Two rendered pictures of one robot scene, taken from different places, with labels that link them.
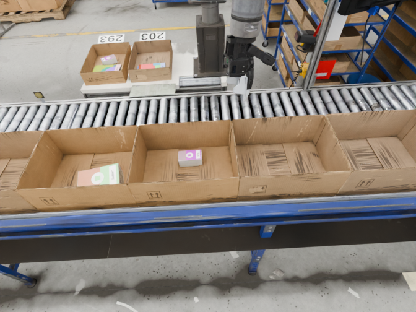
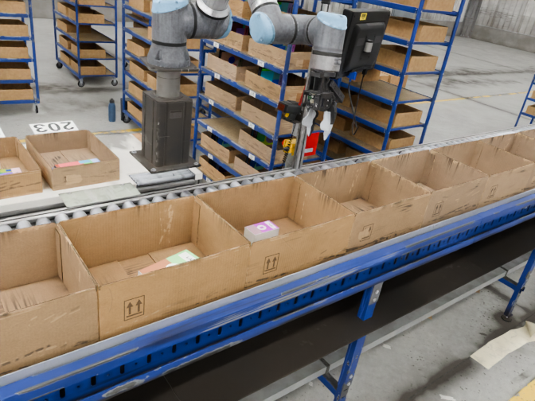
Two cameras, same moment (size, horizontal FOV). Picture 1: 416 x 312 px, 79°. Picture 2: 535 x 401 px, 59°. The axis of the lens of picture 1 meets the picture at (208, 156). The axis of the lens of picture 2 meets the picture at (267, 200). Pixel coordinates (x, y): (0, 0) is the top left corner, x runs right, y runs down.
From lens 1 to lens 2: 0.99 m
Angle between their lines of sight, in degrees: 39
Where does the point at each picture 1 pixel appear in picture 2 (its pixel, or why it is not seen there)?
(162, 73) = (107, 169)
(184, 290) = not seen: outside the picture
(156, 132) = (215, 204)
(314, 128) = (363, 179)
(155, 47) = (60, 142)
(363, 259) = (431, 358)
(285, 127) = (340, 181)
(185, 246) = (290, 361)
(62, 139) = (79, 238)
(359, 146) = not seen: hidden behind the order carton
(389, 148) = not seen: hidden behind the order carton
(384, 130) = (411, 176)
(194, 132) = (255, 199)
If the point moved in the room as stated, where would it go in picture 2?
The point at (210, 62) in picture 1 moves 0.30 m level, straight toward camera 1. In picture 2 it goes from (172, 150) to (202, 176)
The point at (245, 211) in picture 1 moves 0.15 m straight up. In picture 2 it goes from (365, 260) to (376, 218)
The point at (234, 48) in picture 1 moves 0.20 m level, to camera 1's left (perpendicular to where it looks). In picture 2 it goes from (322, 82) to (270, 84)
